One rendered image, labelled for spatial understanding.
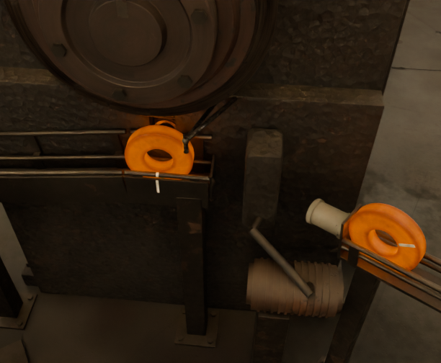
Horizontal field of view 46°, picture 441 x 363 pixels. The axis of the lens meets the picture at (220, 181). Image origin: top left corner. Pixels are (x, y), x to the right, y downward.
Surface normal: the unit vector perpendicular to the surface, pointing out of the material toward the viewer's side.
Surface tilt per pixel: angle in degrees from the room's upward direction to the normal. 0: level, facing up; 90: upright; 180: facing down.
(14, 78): 0
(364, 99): 0
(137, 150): 90
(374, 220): 90
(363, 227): 90
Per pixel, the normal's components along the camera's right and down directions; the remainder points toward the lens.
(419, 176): 0.00, -0.70
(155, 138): -0.07, 0.71
